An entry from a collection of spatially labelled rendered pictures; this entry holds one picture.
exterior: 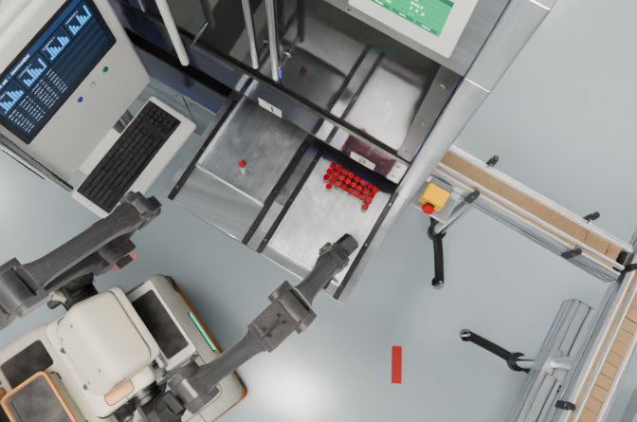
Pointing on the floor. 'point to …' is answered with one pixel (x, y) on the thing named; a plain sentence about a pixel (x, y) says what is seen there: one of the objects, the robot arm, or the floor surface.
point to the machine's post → (481, 79)
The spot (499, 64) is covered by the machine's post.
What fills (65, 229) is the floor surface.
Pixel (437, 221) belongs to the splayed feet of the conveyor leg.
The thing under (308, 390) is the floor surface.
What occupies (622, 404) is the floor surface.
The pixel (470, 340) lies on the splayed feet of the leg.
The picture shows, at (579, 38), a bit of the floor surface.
